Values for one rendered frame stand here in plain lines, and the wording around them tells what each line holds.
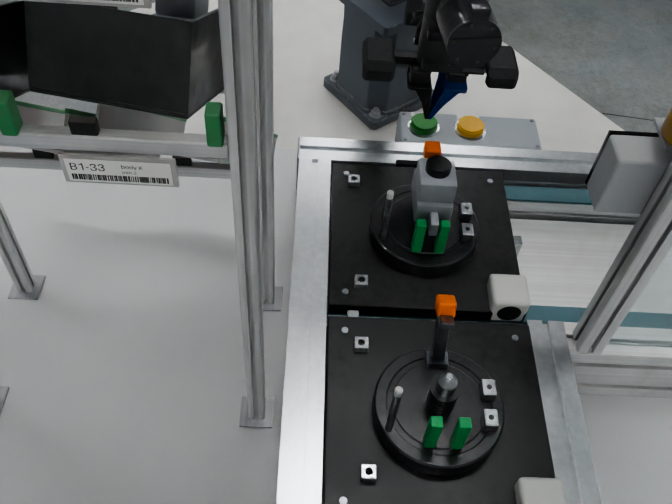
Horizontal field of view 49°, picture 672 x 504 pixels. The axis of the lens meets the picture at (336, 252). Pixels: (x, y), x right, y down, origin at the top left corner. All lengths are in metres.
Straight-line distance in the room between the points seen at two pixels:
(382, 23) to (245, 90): 0.64
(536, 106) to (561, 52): 1.71
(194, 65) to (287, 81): 0.76
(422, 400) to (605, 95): 2.24
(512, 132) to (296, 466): 0.61
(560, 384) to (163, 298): 0.52
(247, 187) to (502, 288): 0.42
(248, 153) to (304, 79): 0.80
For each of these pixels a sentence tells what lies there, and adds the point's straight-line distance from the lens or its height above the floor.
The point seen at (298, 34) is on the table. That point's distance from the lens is 1.45.
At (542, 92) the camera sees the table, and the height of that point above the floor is 0.86.
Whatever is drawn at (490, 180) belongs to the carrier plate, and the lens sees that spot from 1.05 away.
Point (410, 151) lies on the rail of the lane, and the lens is 1.08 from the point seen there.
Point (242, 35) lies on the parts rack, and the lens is 0.49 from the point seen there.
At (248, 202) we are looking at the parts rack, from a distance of 0.60.
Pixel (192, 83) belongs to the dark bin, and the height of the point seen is 1.33.
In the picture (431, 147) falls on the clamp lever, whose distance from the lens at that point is 0.92.
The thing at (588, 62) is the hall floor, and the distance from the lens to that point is 3.07.
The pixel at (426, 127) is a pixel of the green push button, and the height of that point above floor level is 0.97.
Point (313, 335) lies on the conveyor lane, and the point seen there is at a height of 0.96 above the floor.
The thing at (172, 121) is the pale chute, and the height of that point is 1.05.
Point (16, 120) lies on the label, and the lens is 0.59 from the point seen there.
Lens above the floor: 1.69
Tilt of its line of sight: 51 degrees down
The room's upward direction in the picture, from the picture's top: 6 degrees clockwise
